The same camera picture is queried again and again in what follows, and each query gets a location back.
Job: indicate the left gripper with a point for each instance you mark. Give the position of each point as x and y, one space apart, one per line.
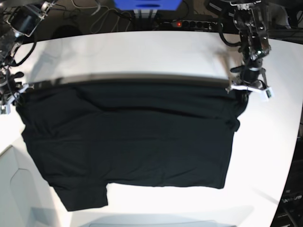
247 80

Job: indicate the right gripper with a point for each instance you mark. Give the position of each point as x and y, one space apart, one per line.
11 93

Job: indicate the black T-shirt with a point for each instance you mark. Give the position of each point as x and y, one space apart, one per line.
84 137

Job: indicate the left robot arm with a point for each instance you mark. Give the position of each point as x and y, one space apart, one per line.
250 19

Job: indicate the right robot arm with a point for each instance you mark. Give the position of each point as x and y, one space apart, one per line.
22 21

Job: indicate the black power strip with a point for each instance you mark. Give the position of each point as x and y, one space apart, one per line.
188 25

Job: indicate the blue box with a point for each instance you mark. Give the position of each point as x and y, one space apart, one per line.
147 4

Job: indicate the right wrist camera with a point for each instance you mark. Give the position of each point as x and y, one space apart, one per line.
5 109

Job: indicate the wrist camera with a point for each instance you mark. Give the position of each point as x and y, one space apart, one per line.
5 109
266 94

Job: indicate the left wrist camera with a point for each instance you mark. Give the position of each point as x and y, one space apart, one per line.
266 94

